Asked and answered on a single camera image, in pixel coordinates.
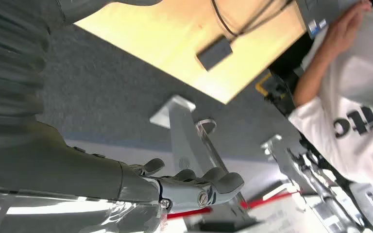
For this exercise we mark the person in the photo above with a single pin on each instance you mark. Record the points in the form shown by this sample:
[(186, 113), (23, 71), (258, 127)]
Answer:
[(360, 96)]

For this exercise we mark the grey laptop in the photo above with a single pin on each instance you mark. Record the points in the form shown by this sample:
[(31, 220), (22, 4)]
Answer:
[(318, 13)]

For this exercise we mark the chrome stanchion post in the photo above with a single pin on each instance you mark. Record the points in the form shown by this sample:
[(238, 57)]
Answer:
[(205, 123)]

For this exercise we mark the small black square box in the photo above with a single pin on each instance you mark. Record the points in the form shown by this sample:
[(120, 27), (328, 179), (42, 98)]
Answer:
[(214, 53)]

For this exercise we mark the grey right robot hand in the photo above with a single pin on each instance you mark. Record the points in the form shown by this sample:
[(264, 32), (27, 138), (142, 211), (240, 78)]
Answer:
[(61, 173)]

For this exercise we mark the red floor tape line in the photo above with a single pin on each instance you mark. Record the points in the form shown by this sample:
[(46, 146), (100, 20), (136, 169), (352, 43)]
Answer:
[(189, 213)]

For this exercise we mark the silver metal frame stand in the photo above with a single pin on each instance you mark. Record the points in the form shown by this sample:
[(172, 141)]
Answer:
[(302, 173)]

